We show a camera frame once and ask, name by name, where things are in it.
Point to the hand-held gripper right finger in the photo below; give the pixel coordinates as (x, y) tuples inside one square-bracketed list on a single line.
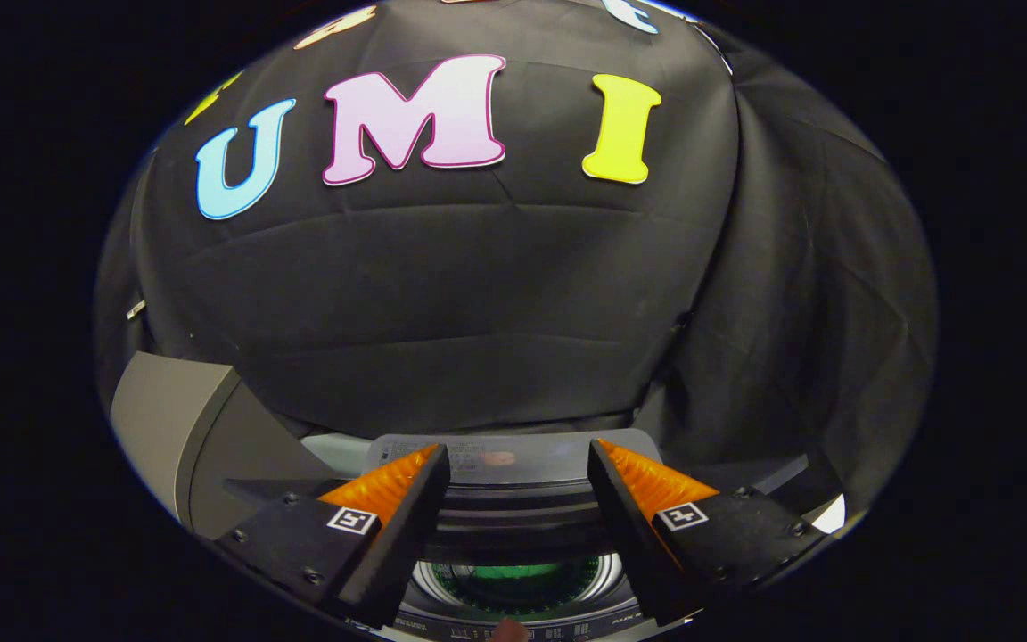
[(634, 522)]

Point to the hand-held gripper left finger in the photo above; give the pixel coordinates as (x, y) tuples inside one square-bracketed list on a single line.
[(406, 522)]

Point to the grey washing machine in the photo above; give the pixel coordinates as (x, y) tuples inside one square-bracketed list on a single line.
[(585, 629)]

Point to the green polo shirt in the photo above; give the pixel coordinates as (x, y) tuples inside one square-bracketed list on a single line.
[(513, 575)]

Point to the silver clip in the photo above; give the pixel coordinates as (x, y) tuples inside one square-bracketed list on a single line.
[(135, 309)]

